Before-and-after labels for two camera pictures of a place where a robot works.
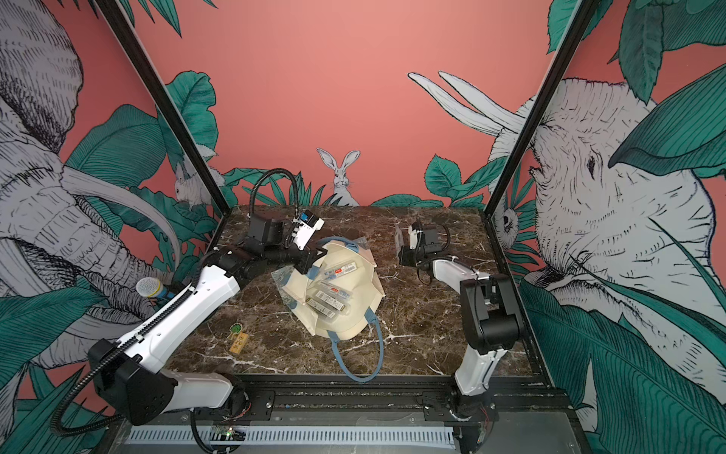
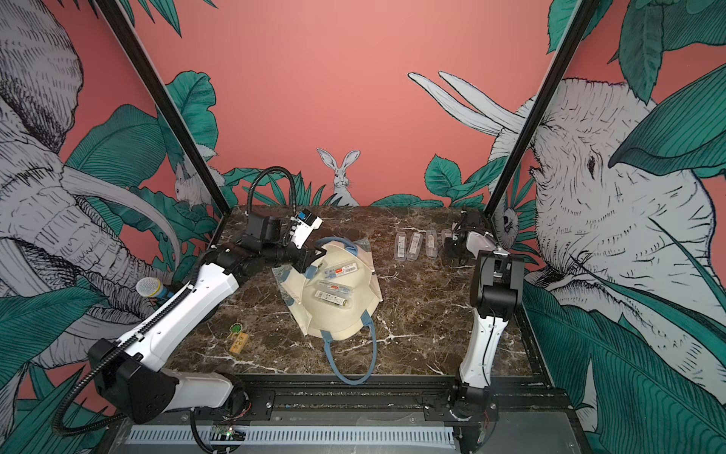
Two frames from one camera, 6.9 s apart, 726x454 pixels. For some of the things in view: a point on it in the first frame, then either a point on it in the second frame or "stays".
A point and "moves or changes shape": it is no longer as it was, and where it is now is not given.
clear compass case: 399,240 moves or changes shape
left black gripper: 309,255 stays
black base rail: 522,399 stays
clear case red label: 339,270 stays
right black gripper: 404,256 to 448,248
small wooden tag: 238,342 stays
